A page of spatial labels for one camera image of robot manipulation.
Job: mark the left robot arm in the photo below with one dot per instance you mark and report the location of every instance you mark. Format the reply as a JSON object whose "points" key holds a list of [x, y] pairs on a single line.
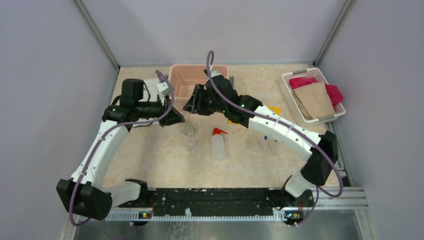
{"points": [[83, 193]]}

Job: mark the red cloth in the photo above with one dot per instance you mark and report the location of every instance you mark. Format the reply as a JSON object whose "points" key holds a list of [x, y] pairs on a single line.
{"points": [[333, 92]]}

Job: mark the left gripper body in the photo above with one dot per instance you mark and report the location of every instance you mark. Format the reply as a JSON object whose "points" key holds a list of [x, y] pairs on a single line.
{"points": [[148, 109]]}

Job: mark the white bin lid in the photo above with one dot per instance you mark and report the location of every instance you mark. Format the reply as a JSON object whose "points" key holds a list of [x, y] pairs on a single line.
{"points": [[150, 89]]}

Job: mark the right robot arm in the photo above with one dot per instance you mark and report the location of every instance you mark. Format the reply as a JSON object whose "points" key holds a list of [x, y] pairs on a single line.
{"points": [[319, 150]]}

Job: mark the beige cloth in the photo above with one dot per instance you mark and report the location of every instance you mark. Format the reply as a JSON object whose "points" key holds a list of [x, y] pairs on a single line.
{"points": [[314, 101]]}

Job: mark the pink plastic bin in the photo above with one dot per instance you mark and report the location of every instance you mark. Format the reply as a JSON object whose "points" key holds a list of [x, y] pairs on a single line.
{"points": [[184, 78]]}

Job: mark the white perforated basket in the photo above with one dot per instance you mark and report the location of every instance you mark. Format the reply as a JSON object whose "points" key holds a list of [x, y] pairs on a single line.
{"points": [[293, 102]]}

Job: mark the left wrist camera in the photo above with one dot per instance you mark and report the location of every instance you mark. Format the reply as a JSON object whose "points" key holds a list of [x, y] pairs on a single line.
{"points": [[163, 90]]}

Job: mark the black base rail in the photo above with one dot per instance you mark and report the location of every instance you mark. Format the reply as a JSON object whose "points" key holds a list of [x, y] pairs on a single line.
{"points": [[219, 202]]}

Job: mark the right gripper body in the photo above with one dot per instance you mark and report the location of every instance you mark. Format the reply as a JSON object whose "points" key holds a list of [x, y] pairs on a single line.
{"points": [[204, 104]]}

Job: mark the white wash bottle red cap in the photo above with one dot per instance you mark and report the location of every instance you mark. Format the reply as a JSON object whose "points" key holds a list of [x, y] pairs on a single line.
{"points": [[218, 147]]}

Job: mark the yellow test tube rack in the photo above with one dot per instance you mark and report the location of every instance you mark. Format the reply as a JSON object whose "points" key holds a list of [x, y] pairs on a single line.
{"points": [[274, 109]]}

